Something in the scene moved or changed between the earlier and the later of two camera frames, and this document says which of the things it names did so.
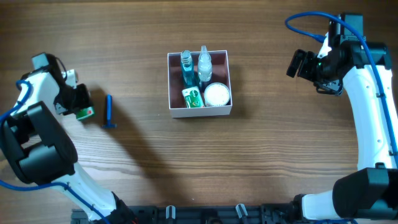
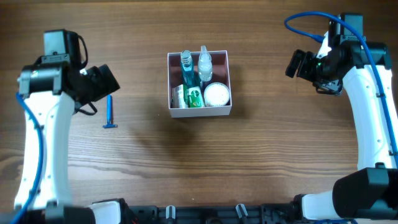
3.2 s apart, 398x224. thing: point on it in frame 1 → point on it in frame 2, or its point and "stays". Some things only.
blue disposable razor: (109, 105) stays
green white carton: (83, 112) → (179, 97)
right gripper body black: (304, 64) stays
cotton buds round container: (216, 94) stays
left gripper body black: (82, 101) → (109, 81)
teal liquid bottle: (186, 68) stays
